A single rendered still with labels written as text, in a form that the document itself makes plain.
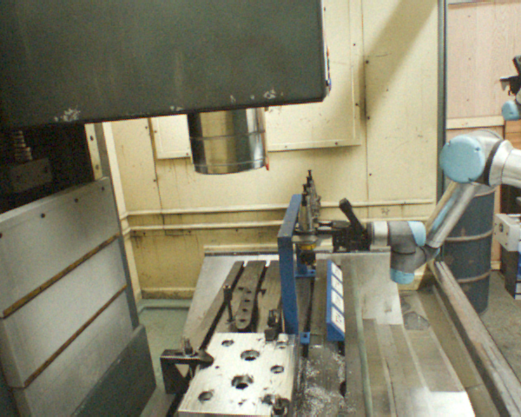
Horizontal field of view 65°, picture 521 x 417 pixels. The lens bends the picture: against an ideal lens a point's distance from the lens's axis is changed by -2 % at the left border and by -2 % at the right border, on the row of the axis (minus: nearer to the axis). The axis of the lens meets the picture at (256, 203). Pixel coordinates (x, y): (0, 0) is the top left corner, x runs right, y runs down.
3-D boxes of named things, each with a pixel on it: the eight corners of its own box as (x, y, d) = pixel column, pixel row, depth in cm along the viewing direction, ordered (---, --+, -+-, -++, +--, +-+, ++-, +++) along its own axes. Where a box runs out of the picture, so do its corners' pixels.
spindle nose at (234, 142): (195, 165, 94) (188, 111, 91) (265, 158, 95) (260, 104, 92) (189, 179, 78) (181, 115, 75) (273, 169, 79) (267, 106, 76)
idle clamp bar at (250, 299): (259, 303, 144) (257, 286, 142) (251, 346, 119) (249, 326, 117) (245, 304, 145) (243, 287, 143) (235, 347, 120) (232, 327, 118)
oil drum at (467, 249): (482, 284, 322) (488, 175, 299) (496, 325, 267) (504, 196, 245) (403, 280, 343) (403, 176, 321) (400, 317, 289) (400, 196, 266)
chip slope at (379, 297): (391, 298, 194) (391, 246, 187) (419, 404, 128) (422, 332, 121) (210, 298, 211) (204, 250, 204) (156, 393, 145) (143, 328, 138)
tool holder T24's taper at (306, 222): (300, 225, 119) (298, 202, 118) (314, 225, 118) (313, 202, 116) (296, 230, 115) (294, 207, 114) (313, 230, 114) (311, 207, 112)
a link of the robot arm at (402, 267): (424, 275, 130) (426, 243, 127) (405, 288, 123) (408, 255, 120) (401, 268, 136) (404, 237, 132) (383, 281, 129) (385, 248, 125)
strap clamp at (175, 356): (219, 387, 103) (212, 335, 100) (215, 396, 100) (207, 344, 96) (170, 385, 106) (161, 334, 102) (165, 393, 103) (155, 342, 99)
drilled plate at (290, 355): (300, 350, 109) (300, 334, 108) (290, 436, 81) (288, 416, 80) (217, 348, 113) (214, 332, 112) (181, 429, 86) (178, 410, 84)
